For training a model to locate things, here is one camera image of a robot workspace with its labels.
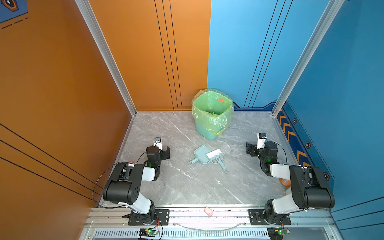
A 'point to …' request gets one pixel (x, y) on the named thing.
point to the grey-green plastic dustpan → (201, 154)
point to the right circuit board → (277, 233)
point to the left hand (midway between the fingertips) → (159, 145)
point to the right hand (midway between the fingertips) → (252, 143)
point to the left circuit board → (147, 232)
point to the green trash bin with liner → (212, 110)
